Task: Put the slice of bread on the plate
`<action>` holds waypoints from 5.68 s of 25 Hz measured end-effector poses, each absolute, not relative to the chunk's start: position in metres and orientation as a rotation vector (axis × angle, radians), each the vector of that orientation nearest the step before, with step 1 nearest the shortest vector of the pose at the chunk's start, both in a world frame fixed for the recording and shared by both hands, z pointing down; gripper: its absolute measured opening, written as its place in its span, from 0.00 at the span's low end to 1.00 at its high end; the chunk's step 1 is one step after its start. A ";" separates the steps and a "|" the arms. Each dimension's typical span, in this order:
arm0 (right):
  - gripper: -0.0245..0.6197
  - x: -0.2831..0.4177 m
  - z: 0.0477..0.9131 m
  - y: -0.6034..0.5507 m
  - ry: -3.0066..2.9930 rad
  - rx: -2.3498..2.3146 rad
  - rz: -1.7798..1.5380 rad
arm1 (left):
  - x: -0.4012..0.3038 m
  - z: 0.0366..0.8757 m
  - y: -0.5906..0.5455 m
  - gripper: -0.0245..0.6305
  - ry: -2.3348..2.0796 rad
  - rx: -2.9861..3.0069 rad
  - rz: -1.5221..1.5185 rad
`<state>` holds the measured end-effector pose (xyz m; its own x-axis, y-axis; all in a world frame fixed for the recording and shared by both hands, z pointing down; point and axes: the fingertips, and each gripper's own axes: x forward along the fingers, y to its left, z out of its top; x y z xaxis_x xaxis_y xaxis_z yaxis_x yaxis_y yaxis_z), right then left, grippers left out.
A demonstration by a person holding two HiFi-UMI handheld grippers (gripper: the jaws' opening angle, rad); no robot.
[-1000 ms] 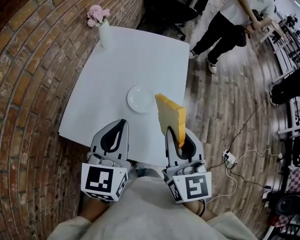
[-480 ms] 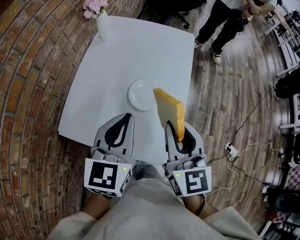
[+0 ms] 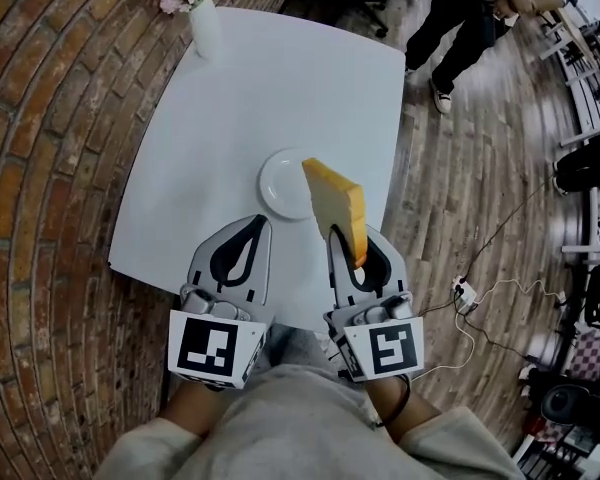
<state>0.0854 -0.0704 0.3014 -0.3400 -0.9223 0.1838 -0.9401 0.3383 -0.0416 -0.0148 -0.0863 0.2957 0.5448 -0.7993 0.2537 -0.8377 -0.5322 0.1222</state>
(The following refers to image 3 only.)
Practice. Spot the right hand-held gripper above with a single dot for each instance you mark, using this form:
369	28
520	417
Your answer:
390	345

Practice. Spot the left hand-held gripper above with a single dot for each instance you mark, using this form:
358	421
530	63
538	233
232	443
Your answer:
207	348

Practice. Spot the yellow slice of bread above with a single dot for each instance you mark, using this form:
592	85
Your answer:
335	203

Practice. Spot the white round plate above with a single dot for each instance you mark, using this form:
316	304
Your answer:
282	185

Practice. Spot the person's left forearm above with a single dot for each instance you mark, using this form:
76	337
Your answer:
192	408

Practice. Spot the person's right forearm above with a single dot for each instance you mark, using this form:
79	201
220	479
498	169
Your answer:
405	418

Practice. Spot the white power strip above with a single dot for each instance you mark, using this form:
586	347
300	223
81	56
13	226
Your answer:
464	293

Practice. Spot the black wrist band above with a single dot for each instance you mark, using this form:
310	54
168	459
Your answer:
404	398

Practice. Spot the person's beige sweater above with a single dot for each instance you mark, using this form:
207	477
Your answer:
300	428

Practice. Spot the checkered cloth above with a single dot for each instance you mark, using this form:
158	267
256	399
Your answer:
590	355

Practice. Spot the white vase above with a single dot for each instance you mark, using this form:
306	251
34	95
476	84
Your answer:
206	25

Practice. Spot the black office chair base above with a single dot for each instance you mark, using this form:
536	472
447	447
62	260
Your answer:
372	15

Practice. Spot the wooden stick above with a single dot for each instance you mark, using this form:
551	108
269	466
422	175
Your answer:
575	30

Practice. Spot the white desk frame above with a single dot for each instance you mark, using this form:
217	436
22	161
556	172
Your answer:
592	113

